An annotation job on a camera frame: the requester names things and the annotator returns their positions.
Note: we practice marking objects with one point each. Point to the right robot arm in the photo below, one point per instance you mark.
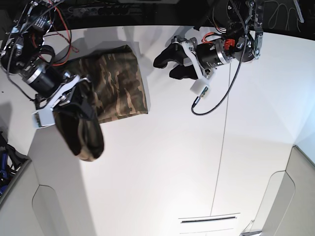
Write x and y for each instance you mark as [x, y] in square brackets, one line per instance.
[25, 45]

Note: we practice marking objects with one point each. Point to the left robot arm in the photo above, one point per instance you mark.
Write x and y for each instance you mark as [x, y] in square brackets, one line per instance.
[237, 35]

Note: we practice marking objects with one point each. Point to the blue and black clutter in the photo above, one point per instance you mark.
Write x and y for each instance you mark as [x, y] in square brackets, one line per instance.
[12, 163]

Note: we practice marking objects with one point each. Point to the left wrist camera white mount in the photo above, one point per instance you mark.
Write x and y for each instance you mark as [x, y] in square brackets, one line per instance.
[200, 86]

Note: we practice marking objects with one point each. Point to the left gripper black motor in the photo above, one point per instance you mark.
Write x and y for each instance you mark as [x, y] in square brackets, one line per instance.
[210, 56]

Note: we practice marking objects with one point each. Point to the camouflage T-shirt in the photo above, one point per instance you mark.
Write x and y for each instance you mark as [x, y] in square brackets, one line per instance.
[117, 93]

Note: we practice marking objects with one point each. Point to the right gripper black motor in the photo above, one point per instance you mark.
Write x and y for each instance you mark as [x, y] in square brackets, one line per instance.
[47, 82]

